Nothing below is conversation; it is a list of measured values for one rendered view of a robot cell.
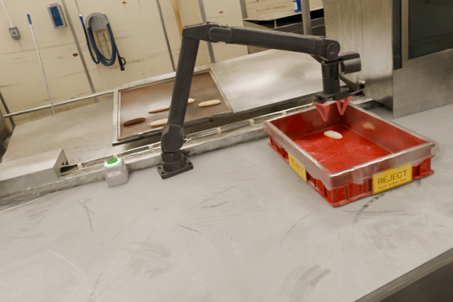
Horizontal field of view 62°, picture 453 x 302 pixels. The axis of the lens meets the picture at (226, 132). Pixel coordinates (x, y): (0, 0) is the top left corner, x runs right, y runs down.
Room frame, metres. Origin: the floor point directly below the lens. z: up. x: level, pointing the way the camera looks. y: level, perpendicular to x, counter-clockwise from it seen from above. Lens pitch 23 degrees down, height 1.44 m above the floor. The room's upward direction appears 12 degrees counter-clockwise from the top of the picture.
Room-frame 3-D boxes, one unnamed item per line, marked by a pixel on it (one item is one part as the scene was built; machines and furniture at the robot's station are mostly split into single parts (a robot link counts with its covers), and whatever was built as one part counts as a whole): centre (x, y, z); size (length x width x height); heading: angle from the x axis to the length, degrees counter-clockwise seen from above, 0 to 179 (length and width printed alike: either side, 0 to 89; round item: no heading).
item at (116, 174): (1.24, 0.42, 0.84); 0.08 x 0.08 x 0.11; 7
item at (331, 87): (1.24, -0.39, 1.01); 0.10 x 0.07 x 0.07; 112
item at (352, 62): (1.24, -0.43, 1.11); 0.11 x 0.09 x 0.12; 90
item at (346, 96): (1.24, -0.41, 0.94); 0.07 x 0.07 x 0.09; 22
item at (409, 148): (1.07, -0.34, 0.87); 0.49 x 0.34 x 0.10; 11
